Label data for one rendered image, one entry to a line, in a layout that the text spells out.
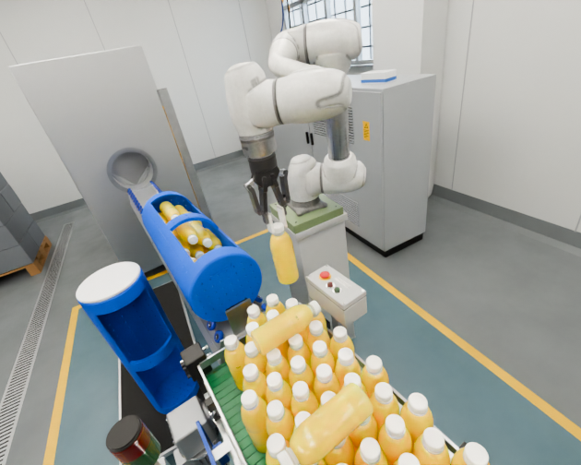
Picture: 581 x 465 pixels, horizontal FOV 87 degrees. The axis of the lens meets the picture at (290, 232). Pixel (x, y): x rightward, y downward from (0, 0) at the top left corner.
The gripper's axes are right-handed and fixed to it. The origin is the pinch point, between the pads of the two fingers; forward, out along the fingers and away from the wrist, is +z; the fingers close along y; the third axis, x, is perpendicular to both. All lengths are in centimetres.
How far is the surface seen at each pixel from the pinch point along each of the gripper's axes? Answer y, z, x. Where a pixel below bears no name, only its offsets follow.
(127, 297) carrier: 51, 38, -59
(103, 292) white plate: 58, 34, -63
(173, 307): 37, 123, -148
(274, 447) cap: 31, 26, 39
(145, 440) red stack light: 50, 14, 28
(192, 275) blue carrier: 26.1, 17.7, -20.1
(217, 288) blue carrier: 20.4, 25.6, -17.3
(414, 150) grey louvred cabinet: -171, 46, -80
